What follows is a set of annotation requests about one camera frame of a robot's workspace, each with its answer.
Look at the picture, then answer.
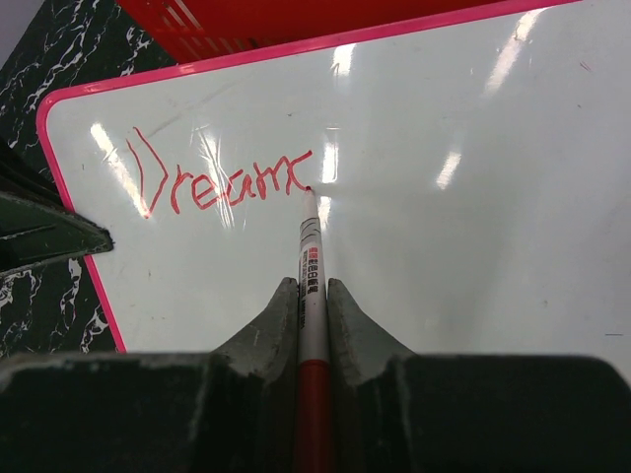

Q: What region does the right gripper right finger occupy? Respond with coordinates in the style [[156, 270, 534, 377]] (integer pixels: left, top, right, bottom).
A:
[[327, 279, 630, 472]]

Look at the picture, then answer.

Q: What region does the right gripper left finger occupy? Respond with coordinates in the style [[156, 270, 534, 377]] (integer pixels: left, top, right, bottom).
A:
[[1, 278, 298, 472]]

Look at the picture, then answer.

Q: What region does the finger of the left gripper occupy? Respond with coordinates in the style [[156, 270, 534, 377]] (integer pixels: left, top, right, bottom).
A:
[[0, 142, 113, 274]]

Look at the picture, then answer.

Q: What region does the red whiteboard marker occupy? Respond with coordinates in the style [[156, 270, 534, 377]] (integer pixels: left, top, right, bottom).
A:
[[294, 187, 334, 472]]

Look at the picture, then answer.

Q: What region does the pink framed whiteboard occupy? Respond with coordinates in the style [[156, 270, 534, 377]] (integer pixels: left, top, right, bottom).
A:
[[36, 1, 630, 371]]

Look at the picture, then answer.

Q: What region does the red plastic shopping basket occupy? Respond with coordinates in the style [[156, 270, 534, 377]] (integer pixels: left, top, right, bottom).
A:
[[118, 0, 556, 63]]

